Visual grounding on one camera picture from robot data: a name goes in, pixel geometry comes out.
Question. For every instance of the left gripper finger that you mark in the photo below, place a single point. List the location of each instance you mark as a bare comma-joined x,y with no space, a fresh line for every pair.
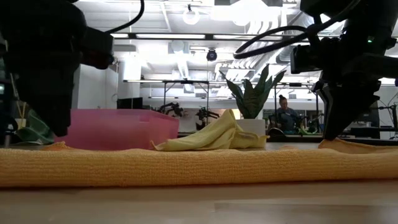
53,99

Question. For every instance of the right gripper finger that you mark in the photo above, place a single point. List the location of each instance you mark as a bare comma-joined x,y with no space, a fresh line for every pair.
345,109

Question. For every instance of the pink plastic bin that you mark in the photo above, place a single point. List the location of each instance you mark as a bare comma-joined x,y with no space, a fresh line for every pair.
124,130

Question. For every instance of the yellow microfiber towel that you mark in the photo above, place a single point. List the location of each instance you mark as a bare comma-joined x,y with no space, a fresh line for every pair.
217,137

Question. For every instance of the orange microfiber towel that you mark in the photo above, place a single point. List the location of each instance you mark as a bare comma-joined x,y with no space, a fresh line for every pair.
199,168

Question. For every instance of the black background robot arm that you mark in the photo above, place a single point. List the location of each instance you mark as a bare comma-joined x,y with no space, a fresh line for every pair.
172,109
205,115

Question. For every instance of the green microfiber towel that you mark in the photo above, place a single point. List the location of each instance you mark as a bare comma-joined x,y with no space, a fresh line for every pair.
35,132

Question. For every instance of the reed diffuser jar with sticks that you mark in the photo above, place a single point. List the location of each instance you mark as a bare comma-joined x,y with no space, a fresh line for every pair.
21,123

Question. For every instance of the person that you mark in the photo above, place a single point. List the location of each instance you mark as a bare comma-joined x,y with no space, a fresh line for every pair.
286,116

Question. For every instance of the snake plant in white pot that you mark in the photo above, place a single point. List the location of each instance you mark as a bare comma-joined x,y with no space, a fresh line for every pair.
252,102

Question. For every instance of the black ceiling spot lamp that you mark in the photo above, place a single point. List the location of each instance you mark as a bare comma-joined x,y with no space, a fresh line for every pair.
211,55

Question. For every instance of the LED light bar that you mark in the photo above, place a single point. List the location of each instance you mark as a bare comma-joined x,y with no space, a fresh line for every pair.
209,37

